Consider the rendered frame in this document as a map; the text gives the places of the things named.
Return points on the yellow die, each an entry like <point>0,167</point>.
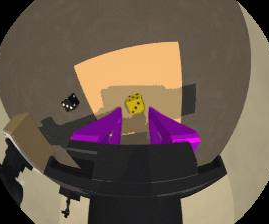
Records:
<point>135,103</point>

